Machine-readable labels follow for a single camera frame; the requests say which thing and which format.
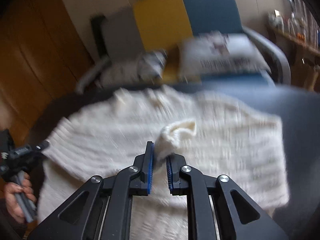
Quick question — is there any cream knitted sweater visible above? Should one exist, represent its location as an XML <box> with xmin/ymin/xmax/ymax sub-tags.
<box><xmin>37</xmin><ymin>86</ymin><xmax>290</xmax><ymax>239</ymax></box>

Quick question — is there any person left hand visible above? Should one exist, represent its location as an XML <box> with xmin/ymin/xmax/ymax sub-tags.
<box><xmin>3</xmin><ymin>172</ymin><xmax>38</xmax><ymax>224</ymax></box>

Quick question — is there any triangle pattern pillow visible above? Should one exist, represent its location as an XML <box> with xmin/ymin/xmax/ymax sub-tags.
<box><xmin>99</xmin><ymin>49</ymin><xmax>168</xmax><ymax>88</ymax></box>

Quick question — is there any grey deer print pillow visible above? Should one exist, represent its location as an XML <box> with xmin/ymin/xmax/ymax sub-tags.
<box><xmin>178</xmin><ymin>31</ymin><xmax>271</xmax><ymax>78</ymax></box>

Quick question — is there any multicolour sofa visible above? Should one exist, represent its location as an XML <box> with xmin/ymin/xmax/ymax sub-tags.
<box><xmin>75</xmin><ymin>0</ymin><xmax>291</xmax><ymax>93</ymax></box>

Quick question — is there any wooden side table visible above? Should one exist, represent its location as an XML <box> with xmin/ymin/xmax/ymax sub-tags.
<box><xmin>266</xmin><ymin>24</ymin><xmax>319</xmax><ymax>93</ymax></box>

